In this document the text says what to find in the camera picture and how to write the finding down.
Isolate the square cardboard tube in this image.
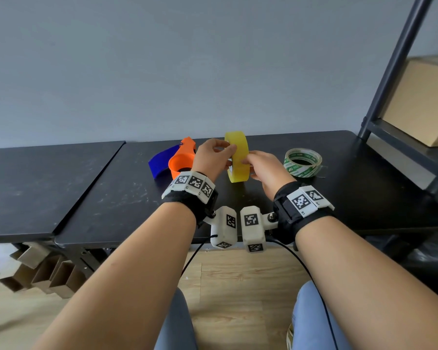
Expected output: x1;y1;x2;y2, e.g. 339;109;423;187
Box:
0;264;41;293
31;255;65;295
10;242;52;270
49;260;87;299

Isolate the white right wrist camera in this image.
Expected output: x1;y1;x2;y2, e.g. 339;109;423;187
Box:
240;206;279;253

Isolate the orange tape dispenser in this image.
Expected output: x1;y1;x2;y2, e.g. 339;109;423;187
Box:
168;137;197;180

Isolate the black metal table frame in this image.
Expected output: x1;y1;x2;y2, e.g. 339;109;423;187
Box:
13;241;117;278

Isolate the black metal shelf rack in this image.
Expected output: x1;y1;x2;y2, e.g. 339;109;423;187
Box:
357;0;438;205

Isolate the brown cardboard box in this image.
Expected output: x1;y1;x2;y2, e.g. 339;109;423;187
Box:
381;56;438;148

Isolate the blue curved plastic piece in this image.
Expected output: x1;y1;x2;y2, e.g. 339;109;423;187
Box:
148;144;181;179

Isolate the black left camera cable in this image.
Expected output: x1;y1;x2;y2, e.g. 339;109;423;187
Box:
180;235;219;278

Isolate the person's leg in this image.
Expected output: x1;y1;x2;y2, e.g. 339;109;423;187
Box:
291;280;352;350
154;288;199;350

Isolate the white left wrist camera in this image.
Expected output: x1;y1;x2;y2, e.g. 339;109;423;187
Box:
204;206;238;249

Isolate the person's right hand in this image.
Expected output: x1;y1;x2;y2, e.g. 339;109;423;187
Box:
242;151;295;201

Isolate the person's left forearm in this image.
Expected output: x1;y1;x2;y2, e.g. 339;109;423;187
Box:
33;202;198;350

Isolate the black right camera cable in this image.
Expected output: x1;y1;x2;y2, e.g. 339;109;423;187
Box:
266;238;339;350

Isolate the black left wrist band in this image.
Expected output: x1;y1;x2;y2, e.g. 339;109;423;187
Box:
161;171;218;226

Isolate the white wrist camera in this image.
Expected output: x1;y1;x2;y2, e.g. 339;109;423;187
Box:
204;206;238;249
240;206;279;253

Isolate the person's left leg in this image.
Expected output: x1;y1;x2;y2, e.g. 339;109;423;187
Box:
154;288;199;350

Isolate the person's right leg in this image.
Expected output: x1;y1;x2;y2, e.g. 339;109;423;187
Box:
291;280;352;350

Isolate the black wrist band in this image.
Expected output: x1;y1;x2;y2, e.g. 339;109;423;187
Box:
273;181;336;245
161;171;218;226

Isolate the black camera cable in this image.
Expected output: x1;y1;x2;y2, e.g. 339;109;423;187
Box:
266;238;339;350
180;235;219;278

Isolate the person's right forearm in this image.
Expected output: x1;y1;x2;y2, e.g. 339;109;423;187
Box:
295;216;438;350

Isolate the clear tape roll green print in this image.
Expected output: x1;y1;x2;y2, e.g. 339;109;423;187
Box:
283;148;323;178

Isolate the person's left hand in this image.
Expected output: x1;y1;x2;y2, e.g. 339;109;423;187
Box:
192;138;238;183

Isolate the yellow tape roll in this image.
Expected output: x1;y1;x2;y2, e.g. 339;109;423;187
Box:
224;131;250;183

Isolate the black right wrist band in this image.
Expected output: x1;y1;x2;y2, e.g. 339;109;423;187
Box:
273;181;336;245

